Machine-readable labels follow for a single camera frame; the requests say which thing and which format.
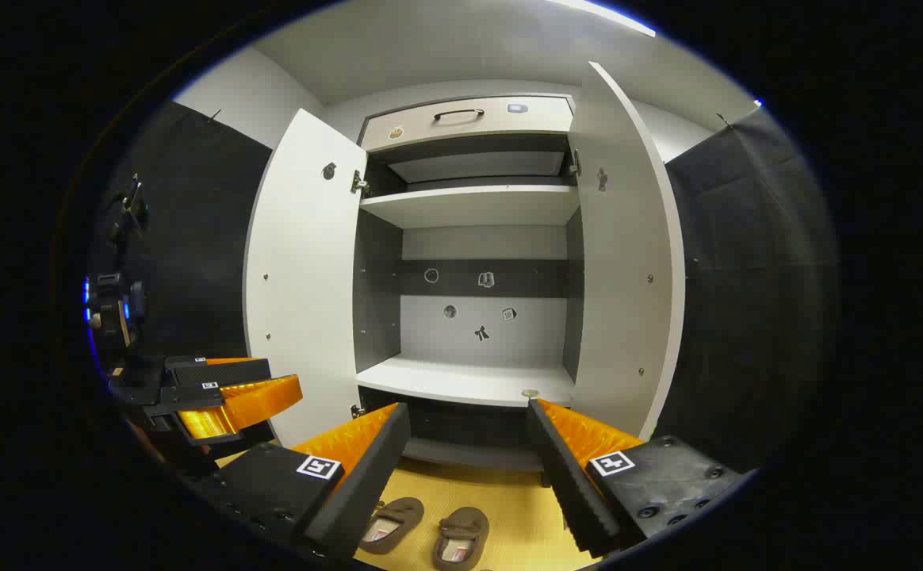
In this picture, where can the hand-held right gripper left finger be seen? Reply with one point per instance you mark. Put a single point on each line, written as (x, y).
(366, 476)

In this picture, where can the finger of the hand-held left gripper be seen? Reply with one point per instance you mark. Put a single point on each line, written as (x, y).
(255, 400)
(220, 372)

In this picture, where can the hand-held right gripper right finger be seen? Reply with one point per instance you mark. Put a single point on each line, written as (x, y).
(561, 476)

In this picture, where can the brown slipper shoe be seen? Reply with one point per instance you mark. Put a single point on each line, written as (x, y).
(461, 527)
(398, 514)

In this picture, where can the white shoe cabinet door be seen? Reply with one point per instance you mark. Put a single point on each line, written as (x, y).
(303, 277)
(620, 277)

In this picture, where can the white shoe cabinet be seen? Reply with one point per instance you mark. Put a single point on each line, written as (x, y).
(469, 206)

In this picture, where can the beige cabinet drawer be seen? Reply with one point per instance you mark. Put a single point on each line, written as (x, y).
(469, 131)

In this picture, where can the black backdrop cloth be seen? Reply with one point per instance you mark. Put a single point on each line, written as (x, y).
(192, 238)
(755, 277)

